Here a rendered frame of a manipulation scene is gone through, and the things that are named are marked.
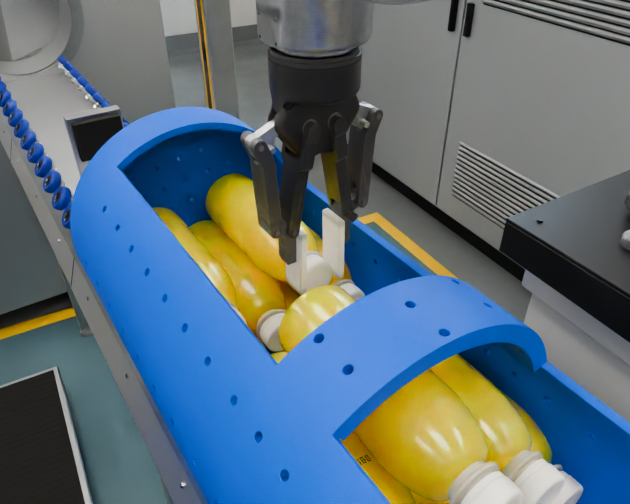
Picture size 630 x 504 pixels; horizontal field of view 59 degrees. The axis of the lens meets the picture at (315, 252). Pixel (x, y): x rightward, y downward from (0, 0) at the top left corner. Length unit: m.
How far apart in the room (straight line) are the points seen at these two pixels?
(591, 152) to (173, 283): 1.76
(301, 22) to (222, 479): 0.32
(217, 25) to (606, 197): 0.86
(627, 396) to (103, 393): 1.63
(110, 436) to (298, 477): 1.61
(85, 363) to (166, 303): 1.71
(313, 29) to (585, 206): 0.58
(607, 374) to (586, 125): 1.33
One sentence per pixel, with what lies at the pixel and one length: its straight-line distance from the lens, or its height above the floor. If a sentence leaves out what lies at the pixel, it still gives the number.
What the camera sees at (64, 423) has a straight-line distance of 1.82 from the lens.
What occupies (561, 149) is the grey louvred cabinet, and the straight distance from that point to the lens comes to 2.16.
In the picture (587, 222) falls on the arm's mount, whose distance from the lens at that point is 0.87.
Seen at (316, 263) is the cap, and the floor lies 1.15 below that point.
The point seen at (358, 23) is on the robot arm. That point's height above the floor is 1.38.
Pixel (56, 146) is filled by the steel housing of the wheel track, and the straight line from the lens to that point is 1.44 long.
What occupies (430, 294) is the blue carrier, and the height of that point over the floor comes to 1.23.
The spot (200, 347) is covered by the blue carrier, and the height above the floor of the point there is 1.18.
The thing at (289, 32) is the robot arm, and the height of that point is 1.38.
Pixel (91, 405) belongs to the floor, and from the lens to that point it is 2.04.
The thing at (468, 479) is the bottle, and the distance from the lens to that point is 0.38.
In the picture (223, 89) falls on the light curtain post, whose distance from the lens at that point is 1.38.
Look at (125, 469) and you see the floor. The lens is 1.86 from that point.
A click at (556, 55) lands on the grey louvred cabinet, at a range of 2.13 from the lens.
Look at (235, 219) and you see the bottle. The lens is 0.65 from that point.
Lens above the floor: 1.49
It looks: 36 degrees down
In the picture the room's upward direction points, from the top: straight up
